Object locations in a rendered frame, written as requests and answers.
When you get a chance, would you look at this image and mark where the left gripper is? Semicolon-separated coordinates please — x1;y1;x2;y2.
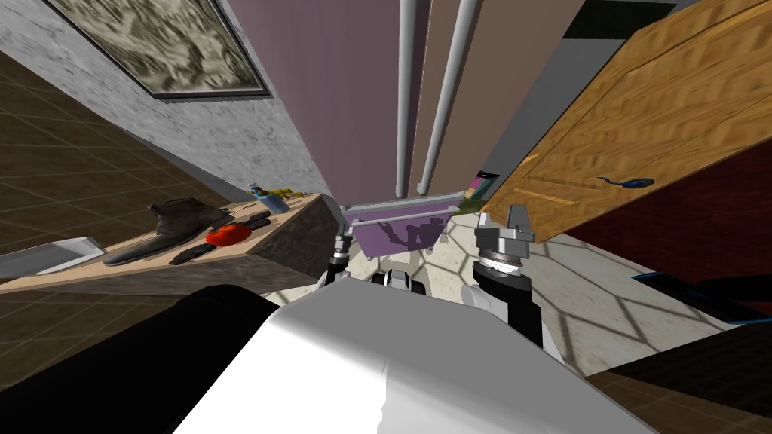
330;224;357;265

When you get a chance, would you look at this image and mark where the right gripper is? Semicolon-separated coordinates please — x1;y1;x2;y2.
475;204;538;257

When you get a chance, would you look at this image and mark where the purple fridge drawer front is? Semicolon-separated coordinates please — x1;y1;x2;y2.
340;191;470;258

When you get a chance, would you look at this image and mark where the blue spray bottle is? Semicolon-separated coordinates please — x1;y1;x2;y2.
249;183;293;215

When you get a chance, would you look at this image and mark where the black utensil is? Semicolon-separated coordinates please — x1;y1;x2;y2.
237;210;273;231
170;240;216;266

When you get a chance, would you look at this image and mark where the red tomato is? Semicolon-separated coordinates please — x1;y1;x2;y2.
204;223;253;248

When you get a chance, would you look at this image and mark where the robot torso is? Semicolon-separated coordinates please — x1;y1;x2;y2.
171;267;660;434

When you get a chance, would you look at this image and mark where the mauve fridge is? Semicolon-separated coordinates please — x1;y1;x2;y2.
225;0;587;203

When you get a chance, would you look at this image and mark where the dark grey boot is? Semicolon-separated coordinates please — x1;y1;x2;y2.
104;197;234;267

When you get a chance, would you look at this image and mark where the wooden door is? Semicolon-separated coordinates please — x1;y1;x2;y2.
479;0;772;245

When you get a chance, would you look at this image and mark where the white tray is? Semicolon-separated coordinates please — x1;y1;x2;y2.
0;237;106;280

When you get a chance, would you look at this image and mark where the grey drawer handle bar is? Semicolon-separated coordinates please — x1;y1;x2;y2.
349;206;461;229

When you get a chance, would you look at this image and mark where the blue door handle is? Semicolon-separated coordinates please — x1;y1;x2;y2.
595;175;656;190

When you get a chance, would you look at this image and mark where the long grey fridge handle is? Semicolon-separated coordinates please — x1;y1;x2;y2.
416;0;482;195
394;0;418;199

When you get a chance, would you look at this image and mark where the framed grey wall picture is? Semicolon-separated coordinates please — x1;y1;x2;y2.
43;0;272;101

